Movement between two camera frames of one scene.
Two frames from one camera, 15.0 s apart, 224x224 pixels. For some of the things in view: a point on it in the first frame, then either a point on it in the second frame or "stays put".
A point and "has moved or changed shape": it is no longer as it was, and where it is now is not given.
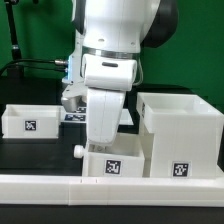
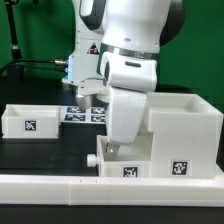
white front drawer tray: (123, 158) has moved or changed shape
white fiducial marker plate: (78, 116) stays put
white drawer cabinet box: (187, 134) stays put
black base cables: (60, 62) stays put
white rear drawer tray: (31, 121) stays put
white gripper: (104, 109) -> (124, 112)
